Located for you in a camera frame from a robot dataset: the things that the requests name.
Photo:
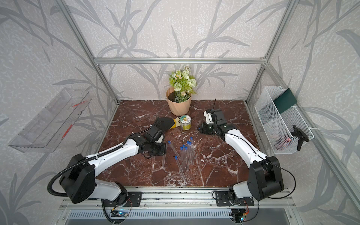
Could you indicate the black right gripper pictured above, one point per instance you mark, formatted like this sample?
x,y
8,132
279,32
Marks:
x,y
202,130

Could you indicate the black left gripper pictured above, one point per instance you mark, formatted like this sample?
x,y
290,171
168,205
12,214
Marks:
x,y
162,151

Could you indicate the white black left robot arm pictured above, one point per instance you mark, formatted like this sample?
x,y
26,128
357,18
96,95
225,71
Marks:
x,y
80,180

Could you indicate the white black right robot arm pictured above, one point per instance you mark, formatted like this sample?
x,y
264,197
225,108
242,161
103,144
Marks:
x,y
265,174

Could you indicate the open clear test tube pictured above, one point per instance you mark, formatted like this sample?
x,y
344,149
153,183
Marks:
x,y
163,160

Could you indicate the green yellow labelled round tin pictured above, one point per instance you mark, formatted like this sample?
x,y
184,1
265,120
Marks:
x,y
185,122

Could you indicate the black work glove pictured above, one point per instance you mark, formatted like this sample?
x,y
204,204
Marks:
x,y
167,123

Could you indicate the beige ribbed flower pot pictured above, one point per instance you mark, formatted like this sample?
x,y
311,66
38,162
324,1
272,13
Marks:
x,y
177,109

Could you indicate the green white artificial flowers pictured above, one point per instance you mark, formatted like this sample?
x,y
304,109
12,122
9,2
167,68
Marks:
x,y
184,84

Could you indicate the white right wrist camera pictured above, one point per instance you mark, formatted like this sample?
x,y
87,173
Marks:
x,y
208,116

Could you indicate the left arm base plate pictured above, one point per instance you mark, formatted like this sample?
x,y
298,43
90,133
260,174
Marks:
x,y
130,199

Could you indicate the white wire mesh basket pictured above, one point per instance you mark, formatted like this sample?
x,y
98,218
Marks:
x,y
278,127

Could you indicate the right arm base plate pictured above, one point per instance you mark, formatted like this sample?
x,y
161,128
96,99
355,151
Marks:
x,y
223,200

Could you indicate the aluminium frame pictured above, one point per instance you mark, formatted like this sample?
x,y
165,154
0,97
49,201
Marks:
x,y
345,179

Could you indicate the clear plastic wall shelf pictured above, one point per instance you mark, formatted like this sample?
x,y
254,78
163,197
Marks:
x,y
46,131

